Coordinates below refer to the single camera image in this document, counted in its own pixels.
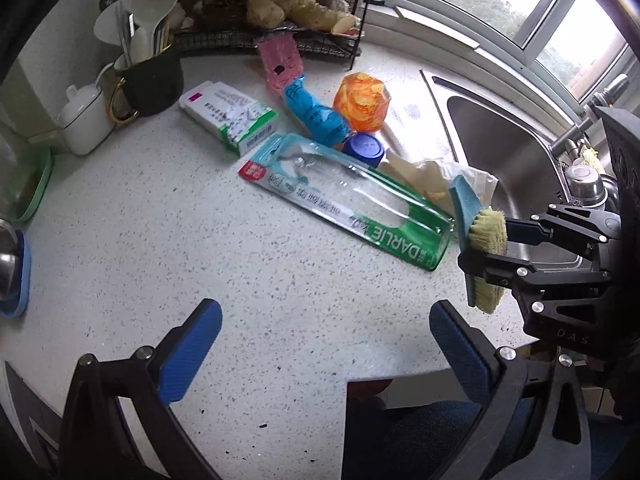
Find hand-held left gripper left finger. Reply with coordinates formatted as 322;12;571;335
60;298;223;480

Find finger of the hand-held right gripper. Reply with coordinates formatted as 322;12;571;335
457;249;613;313
506;203;622;257

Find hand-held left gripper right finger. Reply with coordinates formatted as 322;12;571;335
429;300;608;480

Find yellow bristle scrub brush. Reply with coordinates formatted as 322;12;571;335
448;175;508;316

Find white plastic bag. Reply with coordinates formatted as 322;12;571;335
377;152;499;211

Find green toothbrush package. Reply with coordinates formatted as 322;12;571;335
238;132;455;272

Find orange jelly cup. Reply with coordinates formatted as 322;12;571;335
332;72;392;133

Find white and green medicine box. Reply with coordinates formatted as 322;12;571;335
179;81;279;157

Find pink and blue plastic wrapper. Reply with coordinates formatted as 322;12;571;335
256;31;353;148

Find steel bowl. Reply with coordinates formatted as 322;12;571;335
562;162;608;206

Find yellow dishcloth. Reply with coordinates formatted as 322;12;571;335
575;145;608;173

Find stainless steel sink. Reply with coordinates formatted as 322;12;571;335
420;70;621;286

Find white paper slip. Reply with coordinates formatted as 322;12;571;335
382;102;451;156

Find steel kitchen faucet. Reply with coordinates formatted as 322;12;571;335
550;74;630;160

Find black gas stove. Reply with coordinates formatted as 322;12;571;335
0;360;71;480

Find blue bottle cap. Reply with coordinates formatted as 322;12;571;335
342;132;386;167

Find green trees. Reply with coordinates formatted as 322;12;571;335
405;0;601;76

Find white ceramic lidded jar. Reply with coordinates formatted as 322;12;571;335
56;62;121;157

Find dark green utensil mug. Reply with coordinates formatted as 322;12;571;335
112;42;185;123

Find ginger root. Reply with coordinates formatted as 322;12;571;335
246;0;287;29
280;0;361;33

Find white rice paddle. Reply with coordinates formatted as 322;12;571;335
94;0;132;47

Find dark red dried food bag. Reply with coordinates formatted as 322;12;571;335
192;0;251;29

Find white plastic spoon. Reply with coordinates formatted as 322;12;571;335
127;0;181;63

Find grey window frame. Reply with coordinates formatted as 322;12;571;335
370;0;640;111

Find black wire rack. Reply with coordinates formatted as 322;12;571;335
135;0;378;72

